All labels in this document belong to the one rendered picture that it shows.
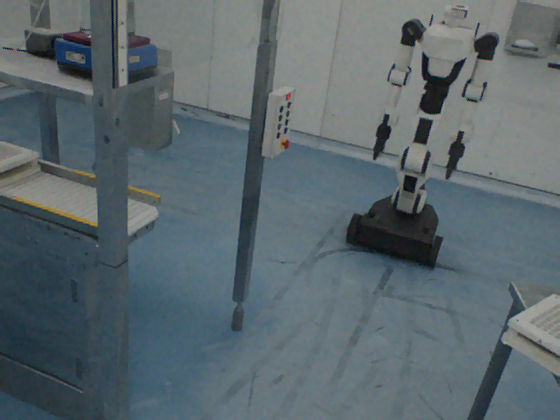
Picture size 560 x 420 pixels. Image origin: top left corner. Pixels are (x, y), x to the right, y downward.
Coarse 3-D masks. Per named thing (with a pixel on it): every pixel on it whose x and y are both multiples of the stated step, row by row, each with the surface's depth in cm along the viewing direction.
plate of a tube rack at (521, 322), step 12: (552, 300) 162; (528, 312) 155; (540, 312) 156; (552, 312) 156; (516, 324) 150; (528, 324) 150; (528, 336) 148; (540, 336) 146; (552, 336) 147; (552, 348) 143
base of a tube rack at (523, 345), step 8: (504, 336) 153; (520, 336) 153; (512, 344) 152; (520, 344) 150; (528, 344) 150; (536, 344) 151; (520, 352) 151; (528, 352) 149; (536, 352) 148; (544, 352) 148; (536, 360) 148; (544, 360) 146; (552, 360) 145; (552, 368) 145
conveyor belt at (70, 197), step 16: (32, 176) 198; (48, 176) 200; (16, 192) 187; (32, 192) 188; (48, 192) 189; (64, 192) 191; (80, 192) 192; (64, 208) 181; (80, 208) 182; (96, 208) 183; (128, 208) 186; (144, 208) 187; (144, 224) 183
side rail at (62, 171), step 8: (40, 160) 202; (40, 168) 202; (48, 168) 201; (56, 168) 200; (64, 168) 198; (64, 176) 199; (72, 176) 198; (80, 176) 197; (88, 184) 197; (128, 192) 191; (136, 192) 190; (144, 200) 190; (152, 200) 189; (160, 200) 189
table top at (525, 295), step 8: (512, 288) 182; (520, 288) 180; (528, 288) 181; (536, 288) 181; (544, 288) 182; (552, 288) 182; (512, 296) 181; (520, 296) 176; (528, 296) 176; (536, 296) 177; (544, 296) 178; (520, 304) 174; (528, 304) 172
